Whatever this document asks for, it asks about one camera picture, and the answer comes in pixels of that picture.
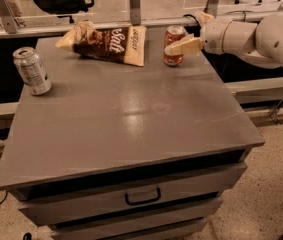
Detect brown salt chip bag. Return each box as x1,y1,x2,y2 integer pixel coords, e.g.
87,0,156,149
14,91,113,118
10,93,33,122
55,21,147,67

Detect red coke can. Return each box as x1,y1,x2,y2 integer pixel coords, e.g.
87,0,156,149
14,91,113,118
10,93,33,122
163,25,186,66

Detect black drawer handle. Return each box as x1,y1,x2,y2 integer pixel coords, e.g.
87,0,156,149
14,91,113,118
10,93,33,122
124,187,161,206

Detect grey drawer cabinet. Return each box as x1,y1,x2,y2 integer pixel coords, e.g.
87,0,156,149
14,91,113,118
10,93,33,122
0,28,263,240

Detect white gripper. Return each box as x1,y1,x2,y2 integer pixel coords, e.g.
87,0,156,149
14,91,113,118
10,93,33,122
164,11,232,56

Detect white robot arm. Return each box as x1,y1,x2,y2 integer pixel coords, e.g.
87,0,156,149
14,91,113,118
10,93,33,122
164,12,283,69

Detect silver green soda can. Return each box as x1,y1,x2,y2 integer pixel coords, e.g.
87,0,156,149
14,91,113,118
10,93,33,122
13,47,52,96

